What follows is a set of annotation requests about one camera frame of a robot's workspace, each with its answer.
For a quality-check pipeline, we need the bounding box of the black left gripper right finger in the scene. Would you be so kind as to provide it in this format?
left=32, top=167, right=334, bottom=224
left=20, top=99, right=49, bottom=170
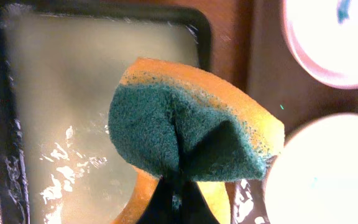
left=179, top=180, right=219, bottom=224

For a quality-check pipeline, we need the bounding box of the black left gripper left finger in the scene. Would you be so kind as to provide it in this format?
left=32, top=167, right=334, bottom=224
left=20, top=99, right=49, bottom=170
left=136, top=177, right=178, bottom=224

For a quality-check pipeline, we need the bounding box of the green and yellow sponge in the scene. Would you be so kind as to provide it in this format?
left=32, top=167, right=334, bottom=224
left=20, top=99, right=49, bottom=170
left=108, top=58, right=285, bottom=223

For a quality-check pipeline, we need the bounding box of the pale blue plate front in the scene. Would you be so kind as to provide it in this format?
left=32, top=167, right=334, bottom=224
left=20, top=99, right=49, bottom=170
left=264, top=113, right=358, bottom=224

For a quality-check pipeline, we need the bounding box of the white plate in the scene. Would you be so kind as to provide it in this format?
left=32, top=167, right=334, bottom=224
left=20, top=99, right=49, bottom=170
left=280, top=0, right=358, bottom=89

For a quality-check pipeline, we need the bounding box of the dark brown serving tray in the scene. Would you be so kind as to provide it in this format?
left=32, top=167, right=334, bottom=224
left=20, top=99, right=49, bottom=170
left=246, top=0, right=358, bottom=134

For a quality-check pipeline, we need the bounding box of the black tray with soapy water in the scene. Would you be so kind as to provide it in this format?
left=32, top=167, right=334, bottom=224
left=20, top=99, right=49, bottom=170
left=0, top=1, right=272, bottom=224

